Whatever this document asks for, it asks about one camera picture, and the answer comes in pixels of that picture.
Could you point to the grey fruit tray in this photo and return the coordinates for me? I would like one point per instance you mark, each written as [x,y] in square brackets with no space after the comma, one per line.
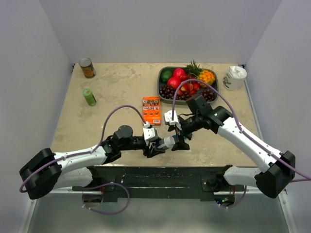
[187,82]

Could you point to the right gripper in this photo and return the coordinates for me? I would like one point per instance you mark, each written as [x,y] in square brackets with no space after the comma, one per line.
[181,144]

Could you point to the red apple top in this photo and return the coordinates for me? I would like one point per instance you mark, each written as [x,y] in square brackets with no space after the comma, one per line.
[178,72]

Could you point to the black base frame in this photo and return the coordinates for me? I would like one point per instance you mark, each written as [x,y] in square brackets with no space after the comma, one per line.
[147,182]

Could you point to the red apple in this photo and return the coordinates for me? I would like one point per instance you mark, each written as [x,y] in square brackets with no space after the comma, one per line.
[174,82]
[178,72]

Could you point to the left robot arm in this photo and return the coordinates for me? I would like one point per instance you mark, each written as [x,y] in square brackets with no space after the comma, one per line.
[47,170]

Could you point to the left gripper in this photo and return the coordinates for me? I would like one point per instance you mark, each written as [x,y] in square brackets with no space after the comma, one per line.
[151,151]

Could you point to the orange razor box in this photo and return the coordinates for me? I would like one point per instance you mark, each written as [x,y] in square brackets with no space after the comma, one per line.
[151,110]

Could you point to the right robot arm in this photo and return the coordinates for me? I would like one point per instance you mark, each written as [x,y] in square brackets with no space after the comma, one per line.
[274,169]

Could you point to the toy pineapple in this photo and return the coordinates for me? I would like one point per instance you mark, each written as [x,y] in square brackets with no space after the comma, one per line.
[197,73]

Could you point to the tin can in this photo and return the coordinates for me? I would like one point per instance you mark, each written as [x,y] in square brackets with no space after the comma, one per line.
[87,67]

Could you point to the red cherries pile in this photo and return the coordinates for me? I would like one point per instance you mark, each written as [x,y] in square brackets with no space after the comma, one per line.
[189,88]

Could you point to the green bottle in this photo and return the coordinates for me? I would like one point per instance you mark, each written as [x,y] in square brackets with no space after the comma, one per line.
[89,97]

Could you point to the red apple bottom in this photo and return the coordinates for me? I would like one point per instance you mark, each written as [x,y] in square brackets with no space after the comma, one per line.
[174,82]

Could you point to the white pill bottle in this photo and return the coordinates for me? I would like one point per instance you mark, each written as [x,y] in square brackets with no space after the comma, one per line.
[165,143]

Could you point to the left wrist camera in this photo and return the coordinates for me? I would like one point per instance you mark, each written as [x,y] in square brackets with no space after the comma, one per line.
[149,133]

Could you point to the dark grape bunch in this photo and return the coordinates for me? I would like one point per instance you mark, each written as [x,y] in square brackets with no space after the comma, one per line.
[168,93]

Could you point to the green lime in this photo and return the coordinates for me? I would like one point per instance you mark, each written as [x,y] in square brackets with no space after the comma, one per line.
[166,75]

